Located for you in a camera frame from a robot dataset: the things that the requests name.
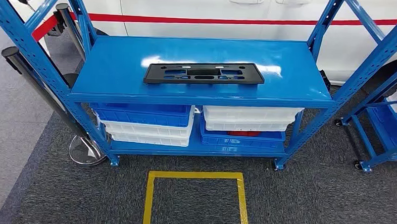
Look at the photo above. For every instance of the blue wheeled metal rack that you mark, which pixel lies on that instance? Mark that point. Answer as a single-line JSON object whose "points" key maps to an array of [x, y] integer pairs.
{"points": [[363, 140]]}

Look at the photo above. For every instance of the black stanchion post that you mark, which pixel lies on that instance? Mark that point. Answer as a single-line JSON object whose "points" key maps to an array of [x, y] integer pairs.
{"points": [[86, 151], [70, 27]]}

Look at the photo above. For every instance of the red barrier belt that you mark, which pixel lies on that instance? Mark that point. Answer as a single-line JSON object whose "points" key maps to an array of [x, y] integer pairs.
{"points": [[43, 27], [206, 20]]}

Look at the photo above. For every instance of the yellow floor tape square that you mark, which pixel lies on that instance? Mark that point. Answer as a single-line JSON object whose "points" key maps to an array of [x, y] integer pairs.
{"points": [[195, 175]]}

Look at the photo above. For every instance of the black plastic frame part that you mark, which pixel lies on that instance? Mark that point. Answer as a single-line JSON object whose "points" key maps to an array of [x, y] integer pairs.
{"points": [[253, 77]]}

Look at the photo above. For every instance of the white car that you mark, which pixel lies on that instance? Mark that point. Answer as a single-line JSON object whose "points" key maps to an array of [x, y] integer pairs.
{"points": [[189, 3]]}

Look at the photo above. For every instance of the blue metal shelf rack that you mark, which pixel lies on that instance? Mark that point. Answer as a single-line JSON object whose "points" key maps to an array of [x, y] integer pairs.
{"points": [[187, 50]]}

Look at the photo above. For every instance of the red item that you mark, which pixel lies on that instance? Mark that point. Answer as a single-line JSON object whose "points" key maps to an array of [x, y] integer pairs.
{"points": [[244, 133]]}

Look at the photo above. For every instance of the blue plastic bin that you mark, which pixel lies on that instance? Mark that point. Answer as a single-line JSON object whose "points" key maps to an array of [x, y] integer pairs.
{"points": [[388, 129], [240, 140], [141, 117]]}

